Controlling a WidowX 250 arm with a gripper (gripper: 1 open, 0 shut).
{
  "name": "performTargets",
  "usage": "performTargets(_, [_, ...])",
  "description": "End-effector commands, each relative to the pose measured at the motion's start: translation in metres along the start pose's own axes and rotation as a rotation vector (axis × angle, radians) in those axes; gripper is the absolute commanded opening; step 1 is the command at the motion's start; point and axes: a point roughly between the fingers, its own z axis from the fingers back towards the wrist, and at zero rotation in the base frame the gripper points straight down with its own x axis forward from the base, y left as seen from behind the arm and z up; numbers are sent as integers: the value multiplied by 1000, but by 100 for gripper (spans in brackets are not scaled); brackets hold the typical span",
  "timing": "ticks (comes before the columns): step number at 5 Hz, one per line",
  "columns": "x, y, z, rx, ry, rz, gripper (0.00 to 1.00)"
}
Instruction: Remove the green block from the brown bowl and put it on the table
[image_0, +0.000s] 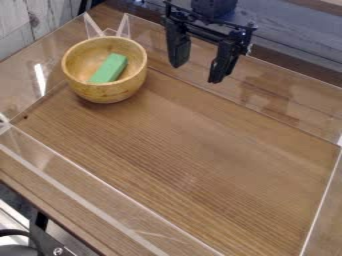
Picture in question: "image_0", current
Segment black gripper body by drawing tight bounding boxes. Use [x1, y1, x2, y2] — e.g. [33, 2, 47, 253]
[162, 0, 260, 56]

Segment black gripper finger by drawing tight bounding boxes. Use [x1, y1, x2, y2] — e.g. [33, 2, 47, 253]
[166, 18, 192, 68]
[209, 29, 245, 84]

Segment brown wooden bowl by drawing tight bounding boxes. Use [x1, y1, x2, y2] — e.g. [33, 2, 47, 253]
[61, 36, 148, 104]

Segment green rectangular block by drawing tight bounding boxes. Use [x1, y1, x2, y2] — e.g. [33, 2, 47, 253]
[89, 53, 129, 83]

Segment clear acrylic barrier panels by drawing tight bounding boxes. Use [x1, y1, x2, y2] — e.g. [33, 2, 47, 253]
[0, 10, 342, 256]

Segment black table leg bracket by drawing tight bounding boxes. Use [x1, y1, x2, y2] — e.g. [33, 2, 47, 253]
[30, 211, 78, 256]

